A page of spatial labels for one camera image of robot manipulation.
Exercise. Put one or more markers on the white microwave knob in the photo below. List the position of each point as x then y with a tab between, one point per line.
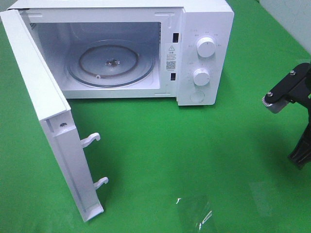
206	47
201	77

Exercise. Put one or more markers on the glass microwave turntable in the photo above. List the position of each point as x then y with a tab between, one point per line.
112	63

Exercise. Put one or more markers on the round white door button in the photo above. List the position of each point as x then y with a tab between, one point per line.
197	96

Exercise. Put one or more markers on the white microwave door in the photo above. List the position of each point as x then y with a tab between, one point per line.
54	114

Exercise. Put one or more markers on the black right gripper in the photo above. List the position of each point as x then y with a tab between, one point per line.
302	152

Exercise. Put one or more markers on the white microwave oven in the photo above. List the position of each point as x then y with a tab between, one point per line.
59	26

